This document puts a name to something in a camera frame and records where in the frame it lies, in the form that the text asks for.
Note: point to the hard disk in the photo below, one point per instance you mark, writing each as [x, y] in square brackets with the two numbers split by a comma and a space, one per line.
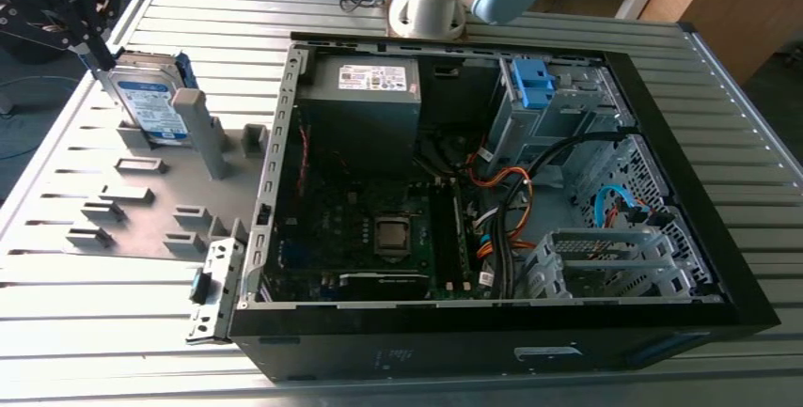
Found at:
[147, 106]

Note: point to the silver disk bay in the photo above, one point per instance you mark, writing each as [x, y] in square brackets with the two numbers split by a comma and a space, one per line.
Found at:
[618, 263]

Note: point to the black office chair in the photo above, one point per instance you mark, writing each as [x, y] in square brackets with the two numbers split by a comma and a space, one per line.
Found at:
[31, 55]

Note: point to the grey parts rack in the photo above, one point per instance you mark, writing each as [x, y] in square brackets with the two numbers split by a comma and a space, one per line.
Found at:
[157, 200]

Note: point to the grey power supply unit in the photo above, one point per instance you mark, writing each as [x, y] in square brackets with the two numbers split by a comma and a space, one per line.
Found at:
[365, 134]

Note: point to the green motherboard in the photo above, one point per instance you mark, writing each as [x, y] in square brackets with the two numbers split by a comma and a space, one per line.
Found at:
[333, 233]

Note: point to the CPU socket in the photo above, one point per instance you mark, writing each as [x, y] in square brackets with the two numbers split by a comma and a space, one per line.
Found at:
[393, 233]

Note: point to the blue drive cage latch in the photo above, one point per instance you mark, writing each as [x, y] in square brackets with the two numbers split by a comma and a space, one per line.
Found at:
[539, 97]
[530, 73]

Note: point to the black graphics card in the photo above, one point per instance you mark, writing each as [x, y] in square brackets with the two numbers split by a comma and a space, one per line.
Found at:
[383, 285]

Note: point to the black RAM slot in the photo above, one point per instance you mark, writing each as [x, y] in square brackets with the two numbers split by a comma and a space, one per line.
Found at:
[443, 238]
[461, 238]

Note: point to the grey metal drive cage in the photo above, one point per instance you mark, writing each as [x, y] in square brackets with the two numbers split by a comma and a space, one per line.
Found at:
[553, 120]

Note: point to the black open PC case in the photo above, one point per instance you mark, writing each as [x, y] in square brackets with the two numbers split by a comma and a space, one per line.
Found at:
[439, 350]

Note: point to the wooden cabinet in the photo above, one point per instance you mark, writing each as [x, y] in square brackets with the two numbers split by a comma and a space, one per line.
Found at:
[741, 12]

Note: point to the silver expansion slot bracket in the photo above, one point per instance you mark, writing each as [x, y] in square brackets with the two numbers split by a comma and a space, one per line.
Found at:
[221, 256]

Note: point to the blue bracket latch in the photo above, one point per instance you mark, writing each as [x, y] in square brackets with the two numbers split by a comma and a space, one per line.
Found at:
[201, 285]

